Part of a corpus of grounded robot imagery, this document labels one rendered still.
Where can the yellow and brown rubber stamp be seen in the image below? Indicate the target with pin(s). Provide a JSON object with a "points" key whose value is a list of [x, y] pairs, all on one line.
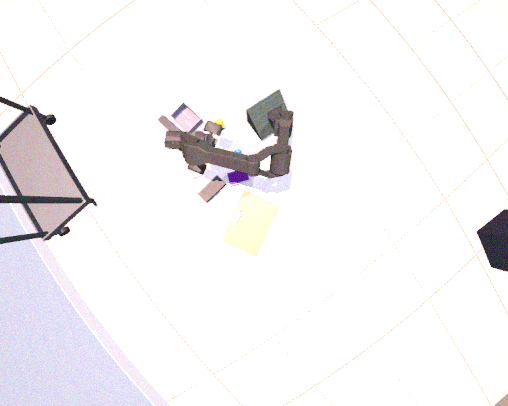
{"points": [[219, 121]]}

